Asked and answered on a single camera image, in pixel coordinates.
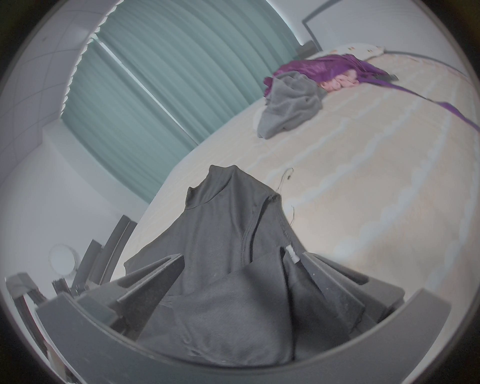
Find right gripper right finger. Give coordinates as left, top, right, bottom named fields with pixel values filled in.
left=302, top=251, right=406, bottom=335

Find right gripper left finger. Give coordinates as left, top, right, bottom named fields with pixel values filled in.
left=79, top=254, right=186, bottom=340

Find blue-green curtain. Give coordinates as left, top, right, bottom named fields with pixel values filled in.
left=60, top=35, right=201, bottom=203
left=92, top=0, right=306, bottom=145

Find bed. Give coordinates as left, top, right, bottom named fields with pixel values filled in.
left=122, top=0, right=480, bottom=353

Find pink garment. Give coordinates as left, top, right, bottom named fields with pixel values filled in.
left=322, top=71, right=357, bottom=92

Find black T-shirt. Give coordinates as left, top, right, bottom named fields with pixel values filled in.
left=124, top=164, right=370, bottom=366

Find round white framed mirror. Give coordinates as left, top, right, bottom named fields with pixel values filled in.
left=50, top=244, right=78, bottom=278

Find grey bedside table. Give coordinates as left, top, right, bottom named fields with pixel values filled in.
left=296, top=42, right=319, bottom=60

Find purple garment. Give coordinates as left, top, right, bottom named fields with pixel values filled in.
left=263, top=53, right=480, bottom=132

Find white printed pillow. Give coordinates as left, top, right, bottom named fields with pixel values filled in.
left=330, top=43, right=387, bottom=59

